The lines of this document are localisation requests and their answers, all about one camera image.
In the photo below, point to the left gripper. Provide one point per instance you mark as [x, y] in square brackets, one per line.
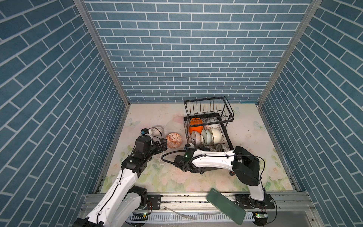
[164, 145]

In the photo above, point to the red rimmed bowl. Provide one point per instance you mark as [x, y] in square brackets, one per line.
[174, 140]

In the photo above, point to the orange plastic bowl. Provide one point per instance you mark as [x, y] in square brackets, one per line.
[195, 125]

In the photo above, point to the cream bowl striped outside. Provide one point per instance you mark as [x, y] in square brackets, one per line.
[217, 135]

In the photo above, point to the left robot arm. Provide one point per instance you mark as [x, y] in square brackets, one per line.
[124, 197]

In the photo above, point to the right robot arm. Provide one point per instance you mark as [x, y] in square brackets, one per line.
[240, 162]

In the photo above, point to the dark green rectangular tray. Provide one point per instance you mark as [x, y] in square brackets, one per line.
[226, 206]

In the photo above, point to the black wire dish rack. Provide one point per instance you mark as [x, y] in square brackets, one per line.
[215, 110]

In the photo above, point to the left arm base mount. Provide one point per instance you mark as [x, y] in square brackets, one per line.
[152, 201]

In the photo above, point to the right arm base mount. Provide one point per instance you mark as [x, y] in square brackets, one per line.
[246, 202]

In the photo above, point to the aluminium front rail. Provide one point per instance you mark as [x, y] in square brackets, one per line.
[189, 202]

